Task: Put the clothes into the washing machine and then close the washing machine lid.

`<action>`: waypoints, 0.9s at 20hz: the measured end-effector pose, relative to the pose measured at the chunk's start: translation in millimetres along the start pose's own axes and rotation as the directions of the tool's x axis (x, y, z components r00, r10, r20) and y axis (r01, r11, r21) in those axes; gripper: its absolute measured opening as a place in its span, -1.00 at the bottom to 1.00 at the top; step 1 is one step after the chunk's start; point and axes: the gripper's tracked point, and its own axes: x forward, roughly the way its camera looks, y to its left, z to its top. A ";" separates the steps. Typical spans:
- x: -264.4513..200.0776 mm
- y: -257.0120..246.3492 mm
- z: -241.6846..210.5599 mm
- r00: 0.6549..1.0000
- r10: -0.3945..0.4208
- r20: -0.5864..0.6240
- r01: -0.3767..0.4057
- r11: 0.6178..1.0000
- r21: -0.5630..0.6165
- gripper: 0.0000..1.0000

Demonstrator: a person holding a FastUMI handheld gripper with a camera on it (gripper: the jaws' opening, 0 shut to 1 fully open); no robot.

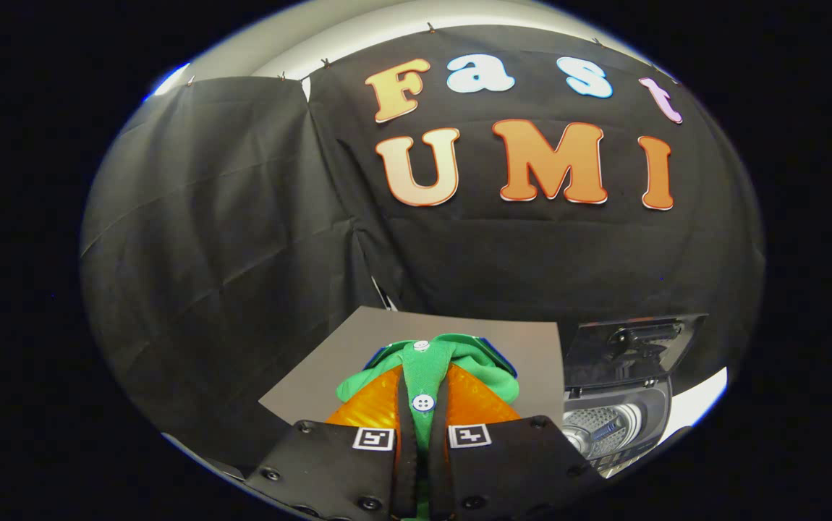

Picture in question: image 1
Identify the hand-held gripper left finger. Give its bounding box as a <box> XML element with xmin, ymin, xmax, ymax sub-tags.
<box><xmin>246</xmin><ymin>364</ymin><xmax>418</xmax><ymax>521</ymax></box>

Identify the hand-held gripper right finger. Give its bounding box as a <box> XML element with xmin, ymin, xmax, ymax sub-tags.
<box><xmin>429</xmin><ymin>364</ymin><xmax>606</xmax><ymax>521</ymax></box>

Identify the grey washing machine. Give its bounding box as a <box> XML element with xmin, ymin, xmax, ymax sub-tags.
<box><xmin>561</xmin><ymin>378</ymin><xmax>674</xmax><ymax>480</ymax></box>

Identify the green polo shirt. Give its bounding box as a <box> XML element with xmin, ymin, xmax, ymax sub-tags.
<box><xmin>336</xmin><ymin>333</ymin><xmax>520</xmax><ymax>521</ymax></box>

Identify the grey flat board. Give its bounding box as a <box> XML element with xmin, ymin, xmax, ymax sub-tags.
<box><xmin>259</xmin><ymin>306</ymin><xmax>566</xmax><ymax>429</ymax></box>

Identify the white flat board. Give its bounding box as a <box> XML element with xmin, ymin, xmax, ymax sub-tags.
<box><xmin>664</xmin><ymin>367</ymin><xmax>729</xmax><ymax>439</ymax></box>

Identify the black backdrop cloth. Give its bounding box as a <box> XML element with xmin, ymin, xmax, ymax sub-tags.
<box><xmin>80</xmin><ymin>25</ymin><xmax>765</xmax><ymax>471</ymax></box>

